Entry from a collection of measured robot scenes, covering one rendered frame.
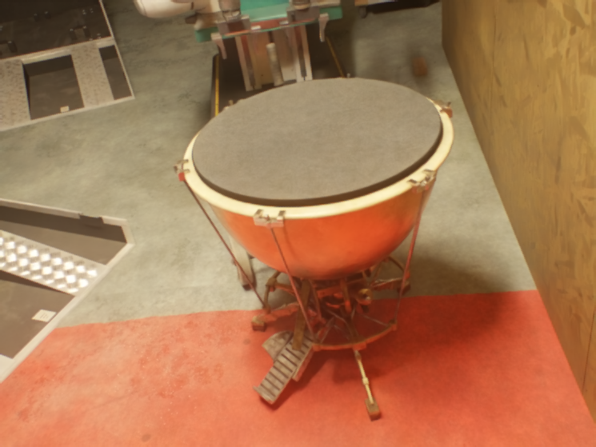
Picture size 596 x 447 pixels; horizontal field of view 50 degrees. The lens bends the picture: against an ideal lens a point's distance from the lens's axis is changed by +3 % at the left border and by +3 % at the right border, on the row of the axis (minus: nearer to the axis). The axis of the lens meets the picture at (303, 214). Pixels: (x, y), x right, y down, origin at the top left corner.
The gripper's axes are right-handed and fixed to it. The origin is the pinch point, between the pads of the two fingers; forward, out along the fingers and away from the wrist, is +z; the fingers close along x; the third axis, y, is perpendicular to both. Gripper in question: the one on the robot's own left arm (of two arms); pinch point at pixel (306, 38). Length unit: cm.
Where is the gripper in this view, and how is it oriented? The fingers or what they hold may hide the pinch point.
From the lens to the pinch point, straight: 269.7
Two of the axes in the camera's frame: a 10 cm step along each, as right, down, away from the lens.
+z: 1.4, 8.1, 5.7
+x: 9.8, -1.7, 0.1
